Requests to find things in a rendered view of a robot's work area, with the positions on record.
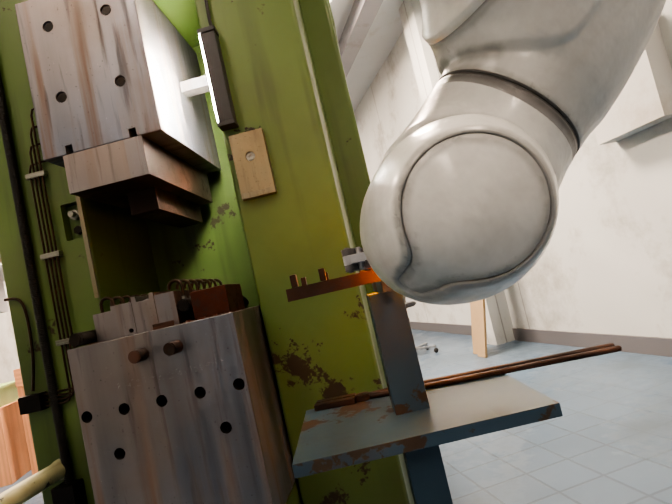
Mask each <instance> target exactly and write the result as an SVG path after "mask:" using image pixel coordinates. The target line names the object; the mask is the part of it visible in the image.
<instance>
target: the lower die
mask: <svg viewBox="0 0 672 504"><path fill-rule="evenodd" d="M148 295H149V299H148V300H144V301H140V302H136V300H135V296H134V297H130V298H131V302H127V303H123V304H119V305H115V306H110V310H111V311H108V312H104V313H100V314H95V315H93V320H94V325H95V331H96V336H97V341H98V342H101V341H108V340H112V339H117V338H121V337H125V336H130V335H134V334H139V333H143V332H147V331H152V330H153V328H152V325H153V324H158V323H162V322H167V321H171V320H174V324H175V325H178V324H180V323H181V324H182V323H184V322H185V323H186V321H187V320H194V321H195V317H194V312H193V310H191V311H185V312H184V311H180V310H179V309H178V307H177V304H178V301H179V300H181V299H182V297H181V296H182V293H181V290H177V291H162V292H151V293H148ZM131 328H132V329H133V330H134V331H133V333H130V332H129V330H130V329H131Z"/></svg>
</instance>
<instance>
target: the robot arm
mask: <svg viewBox="0 0 672 504"><path fill-rule="evenodd" d="M419 1H420V5H421V9H422V21H423V23H422V38H423V39H424V40H425V41H426V42H427V43H428V44H429V46H430V47H431V49H432V51H433V54H434V56H435V59H436V63H437V67H438V70H439V73H440V74H441V77H440V79H439V80H438V82H437V84H436V85H435V87H434V89H433V90H432V92H431V93H430V95H429V96H428V98H427V99H426V101H425V102H424V104H423V105H422V107H421V108H420V109H419V111H418V112H417V114H416V115H415V117H414V118H413V119H412V121H411V122H410V123H409V125H408V126H407V127H406V129H405V130H404V131H403V132H402V134H401V135H400V136H399V137H398V138H397V139H396V140H395V141H394V142H393V144H392V145H391V146H390V147H389V148H388V150H387V152H386V153H385V156H384V158H383V161H382V164H381V166H380V167H379V169H378V170H377V172H376V174H375V175H374V177H373V179H372V181H371V183H370V185H369V187H368V190H367V192H366V195H365V197H364V201H363V205H362V209H361V215H360V238H361V244H362V247H363V248H360V247H355V248H344V249H343V250H341V253H342V258H343V262H344V266H345V271H346V273H347V272H349V273H353V272H354V271H363V270H364V271H368V270H369V269H371V268H372V269H373V271H374V272H375V273H376V275H377V276H378V277H379V278H380V279H381V280H382V281H383V282H384V283H385V284H386V285H387V286H388V287H390V288H391V289H393V290H394V291H395V292H397V293H399V294H401V295H403V296H405V297H407V298H410V299H413V300H415V301H418V302H423V303H427V304H435V305H456V304H465V303H471V302H475V301H479V300H483V299H486V298H488V297H491V296H493V295H496V294H498V293H500V292H502V291H504V290H505V289H507V288H509V287H510V286H512V285H514V284H515V283H516V282H518V281H519V280H520V279H522V278H523V277H524V276H525V275H526V274H527V273H528V272H529V271H530V270H531V269H532V268H533V267H534V266H535V265H536V263H537V262H538V261H539V259H540V258H541V257H542V255H543V254H544V252H545V250H546V248H547V247H548V245H549V243H550V241H551V238H552V236H553V234H554V230H555V227H556V224H557V219H558V213H559V188H560V185H561V183H562V181H563V178H564V176H565V174H566V172H567V170H568V168H569V166H570V164H571V162H572V161H573V159H574V157H575V155H576V154H577V152H578V151H579V149H580V148H581V146H582V145H583V143H584V142H585V141H586V139H587V138H588V136H589V135H590V134H591V133H592V132H593V130H594V129H595V128H596V127H597V126H598V125H599V124H600V123H601V122H602V120H603V119H604V118H605V116H606V115H607V113H608V112H609V110H610V109H611V107H612V106H613V104H614V103H615V101H616V100H617V98H618V97H619V95H620V93H621V92H622V90H623V89H624V87H625V85H626V84H627V82H628V80H629V78H630V76H631V75H632V73H633V71H634V69H635V67H636V65H637V63H638V62H639V60H640V58H641V56H642V54H643V52H644V50H645V48H646V46H647V44H648V42H649V40H650V38H651V36H652V34H653V31H654V29H655V27H656V25H657V23H658V20H659V18H660V15H661V13H662V10H663V8H664V5H665V2H666V0H419Z"/></svg>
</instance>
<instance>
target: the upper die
mask: <svg viewBox="0 0 672 504"><path fill-rule="evenodd" d="M63 160H64V166H65V171H66V176H67V181H68V187H69V192H70V194H71V195H75V196H79V197H82V198H86V199H90V200H94V201H97V202H101V203H105V204H109V205H112V206H116V207H120V208H124V209H127V210H130V205H129V200H128V195H127V193H130V192H134V191H138V190H142V189H146V188H150V187H157V188H160V189H162V190H165V191H167V192H170V193H172V194H174V195H177V196H179V197H182V198H184V199H187V200H189V201H192V202H194V203H197V204H199V205H204V204H208V203H212V202H213V201H212V196H211V191H210V186H209V182H208V177H207V174H206V173H204V172H202V171H201V170H199V169H197V168H196V167H194V166H192V165H190V164H189V163H187V162H185V161H184V160H182V159H180V158H179V157H177V156H175V155H174V154H172V153H170V152H169V151H167V150H165V149H164V148H162V147H160V146H159V145H157V144H155V143H154V142H152V141H150V140H148V139H147V138H145V137H143V136H142V135H140V136H137V137H133V138H129V139H125V140H121V141H118V142H114V143H110V144H106V145H103V146H99V147H95V148H91V149H87V150H84V151H80V152H76V153H72V154H69V155H65V156H63Z"/></svg>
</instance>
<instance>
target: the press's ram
mask: <svg viewBox="0 0 672 504"><path fill-rule="evenodd" d="M15 10H16V15H17V21H18V26H19V31H20V37H21V42H22V47H23V53H24V58H25V64H26V69H27V74H28V80H29V85H30V90H31V96H32V101H33V107H34V112H35V117H36V123H37V128H38V133H39V139H40V144H41V150H42V155H43V160H44V161H47V162H49V163H52V164H55V165H58V166H61V167H64V168H65V166H64V160H63V156H65V155H69V154H72V153H76V152H80V151H84V150H87V149H91V148H95V147H99V146H103V145H106V144H110V143H114V142H118V141H121V140H125V139H129V138H133V137H137V136H140V135H142V136H143V137H145V138H147V139H148V140H150V141H152V142H154V143H155V144H157V145H159V146H160V147H162V148H164V149H165V150H167V151H169V152H170V153H172V154H174V155H175V156H177V157H179V158H180V159H182V160H184V161H185V162H187V163H189V164H190V165H192V166H194V167H196V168H197V169H199V170H201V171H202V172H204V173H206V174H208V173H212V172H216V171H220V170H221V166H220V161H219V157H218V152H217V147H216V143H215V138H214V133H213V129H212V124H211V119H210V115H209V110H208V105H207V101H206V96H205V93H206V92H210V91H211V90H210V85H209V81H208V76H207V75H204V76H201V73H200V68H199V63H198V59H197V54H196V53H195V51H194V50H193V49H192V48H191V47H190V45H189V44H188V43H187V42H186V40H185V39H184V38H183V37H182V36H181V34H180V33H179V32H178V31H177V29H176V28H175V27H174V26H173V25H172V23H171V22H170V21H169V20H168V18H167V17H166V16H165V15H164V14H163V12H162V11H161V10H160V9H159V8H158V6H157V5H156V4H155V3H154V1H153V0H28V1H25V2H21V3H18V4H15Z"/></svg>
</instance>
